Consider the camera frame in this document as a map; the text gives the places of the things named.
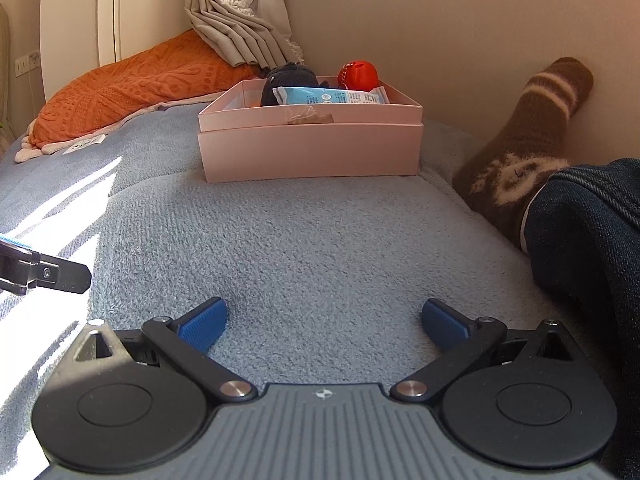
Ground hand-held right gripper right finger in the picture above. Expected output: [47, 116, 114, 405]
[390, 299, 577, 404]

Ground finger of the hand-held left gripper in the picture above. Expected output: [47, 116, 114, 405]
[0, 234, 92, 296]

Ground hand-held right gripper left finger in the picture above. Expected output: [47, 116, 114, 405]
[75, 297, 256, 403]

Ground pink cardboard box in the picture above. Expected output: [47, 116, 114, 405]
[197, 78, 425, 184]

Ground blue face mask pack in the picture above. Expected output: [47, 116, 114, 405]
[272, 85, 389, 107]

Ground red-haired doll figure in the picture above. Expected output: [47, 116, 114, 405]
[337, 60, 380, 94]

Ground black plush toy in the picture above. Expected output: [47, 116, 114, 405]
[261, 62, 321, 107]

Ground grey-blue fleece blanket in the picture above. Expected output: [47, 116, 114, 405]
[0, 105, 621, 461]

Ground white fabric label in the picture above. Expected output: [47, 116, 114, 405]
[65, 135, 107, 154]

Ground dark blue jeans leg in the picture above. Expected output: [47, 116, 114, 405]
[522, 158, 640, 480]

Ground brown striped sock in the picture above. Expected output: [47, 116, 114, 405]
[452, 57, 595, 252]

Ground orange knitted blanket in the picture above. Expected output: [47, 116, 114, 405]
[27, 29, 267, 150]

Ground white door panel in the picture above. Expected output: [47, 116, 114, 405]
[40, 0, 201, 104]

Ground beige curtain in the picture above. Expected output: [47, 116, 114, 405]
[185, 0, 307, 69]

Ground white wall socket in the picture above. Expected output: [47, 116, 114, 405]
[14, 50, 42, 79]

